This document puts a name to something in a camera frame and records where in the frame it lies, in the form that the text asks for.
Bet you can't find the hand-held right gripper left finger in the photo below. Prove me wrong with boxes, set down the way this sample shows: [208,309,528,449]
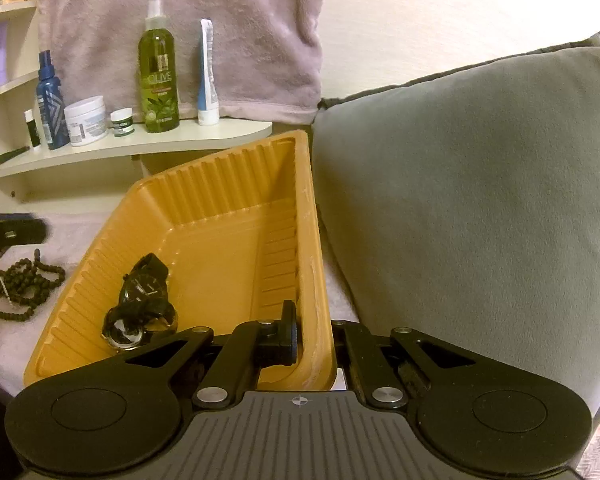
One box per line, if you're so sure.
[115,300,302,410]

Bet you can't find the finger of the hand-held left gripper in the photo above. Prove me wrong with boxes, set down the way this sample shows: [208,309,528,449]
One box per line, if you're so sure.
[0,212,48,257]

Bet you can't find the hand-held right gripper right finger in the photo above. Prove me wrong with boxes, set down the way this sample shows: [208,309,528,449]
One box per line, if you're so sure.
[332,320,481,409]

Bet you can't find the dark beaded necklace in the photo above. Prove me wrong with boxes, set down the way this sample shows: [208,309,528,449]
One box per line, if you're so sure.
[0,247,67,324]

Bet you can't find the yellow plastic tray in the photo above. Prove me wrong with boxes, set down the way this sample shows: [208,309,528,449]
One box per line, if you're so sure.
[24,130,338,392]

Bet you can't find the black cosmetic pencil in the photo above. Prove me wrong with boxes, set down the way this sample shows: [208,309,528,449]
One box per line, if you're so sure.
[0,145,31,167]

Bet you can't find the small black and white tube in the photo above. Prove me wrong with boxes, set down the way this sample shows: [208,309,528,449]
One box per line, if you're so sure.
[23,109,42,150]

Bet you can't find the pale fleece blanket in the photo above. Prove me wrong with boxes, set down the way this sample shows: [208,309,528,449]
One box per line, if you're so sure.
[0,212,362,406]

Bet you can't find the white cream jar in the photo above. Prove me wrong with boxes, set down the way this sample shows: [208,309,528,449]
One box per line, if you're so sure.
[63,95,110,148]

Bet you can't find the blue spray bottle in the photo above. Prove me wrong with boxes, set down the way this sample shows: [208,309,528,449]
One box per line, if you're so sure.
[33,50,71,151]

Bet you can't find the cream shelf unit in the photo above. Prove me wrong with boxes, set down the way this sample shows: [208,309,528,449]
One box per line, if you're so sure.
[0,0,274,207]

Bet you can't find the silver case wristwatch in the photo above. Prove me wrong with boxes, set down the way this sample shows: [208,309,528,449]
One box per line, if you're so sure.
[102,300,179,351]

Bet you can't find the small green label jar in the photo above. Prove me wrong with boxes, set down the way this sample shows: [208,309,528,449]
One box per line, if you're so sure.
[109,108,136,139]

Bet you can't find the grey pillow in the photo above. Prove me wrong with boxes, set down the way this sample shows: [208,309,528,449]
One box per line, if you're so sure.
[311,29,600,423]

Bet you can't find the green spray bottle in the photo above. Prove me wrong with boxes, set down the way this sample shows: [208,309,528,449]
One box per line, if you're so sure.
[137,0,181,135]

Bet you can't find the white and blue tube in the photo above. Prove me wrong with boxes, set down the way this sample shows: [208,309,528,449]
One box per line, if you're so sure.
[196,18,220,127]

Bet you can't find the pink hanging towel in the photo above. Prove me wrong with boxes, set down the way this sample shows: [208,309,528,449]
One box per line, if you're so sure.
[37,0,329,126]

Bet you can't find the black strap wristwatch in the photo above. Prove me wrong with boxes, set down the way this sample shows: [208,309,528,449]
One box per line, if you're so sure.
[121,253,171,312]

